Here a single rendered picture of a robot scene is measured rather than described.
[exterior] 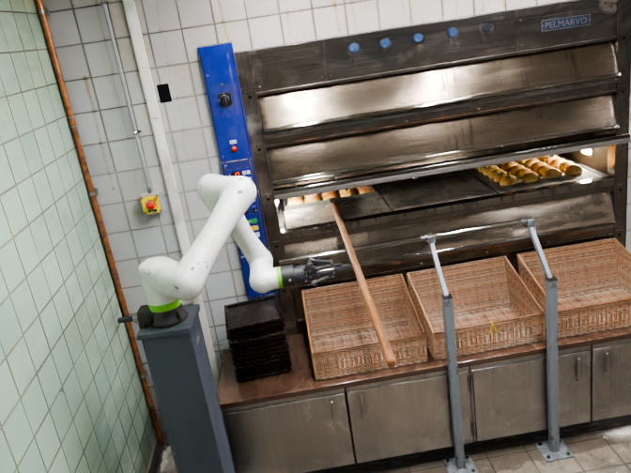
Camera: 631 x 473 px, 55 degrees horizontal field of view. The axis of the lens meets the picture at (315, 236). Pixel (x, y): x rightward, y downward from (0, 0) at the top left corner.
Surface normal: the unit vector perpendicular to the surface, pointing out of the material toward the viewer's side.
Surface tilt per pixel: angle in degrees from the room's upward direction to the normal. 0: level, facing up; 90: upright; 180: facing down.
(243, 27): 90
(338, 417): 90
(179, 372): 90
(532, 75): 70
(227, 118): 90
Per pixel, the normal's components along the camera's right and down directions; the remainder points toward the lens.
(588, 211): 0.03, -0.01
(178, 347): 0.03, 0.33
